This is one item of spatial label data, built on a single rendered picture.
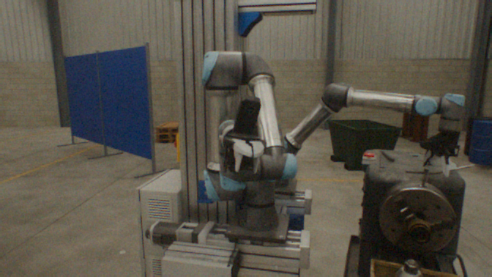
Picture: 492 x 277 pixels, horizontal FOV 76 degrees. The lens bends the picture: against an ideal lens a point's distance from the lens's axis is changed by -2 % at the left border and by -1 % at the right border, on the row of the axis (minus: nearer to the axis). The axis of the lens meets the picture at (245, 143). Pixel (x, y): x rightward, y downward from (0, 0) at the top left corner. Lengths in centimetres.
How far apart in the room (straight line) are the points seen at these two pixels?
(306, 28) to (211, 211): 1053
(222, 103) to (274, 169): 33
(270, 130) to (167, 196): 67
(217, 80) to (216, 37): 30
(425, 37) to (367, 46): 192
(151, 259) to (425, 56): 1187
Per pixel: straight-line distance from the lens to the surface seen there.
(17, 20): 1485
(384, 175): 178
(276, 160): 91
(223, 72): 109
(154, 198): 149
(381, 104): 149
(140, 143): 645
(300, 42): 1164
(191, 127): 139
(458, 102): 161
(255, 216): 121
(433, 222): 163
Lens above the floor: 171
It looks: 11 degrees down
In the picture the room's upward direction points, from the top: straight up
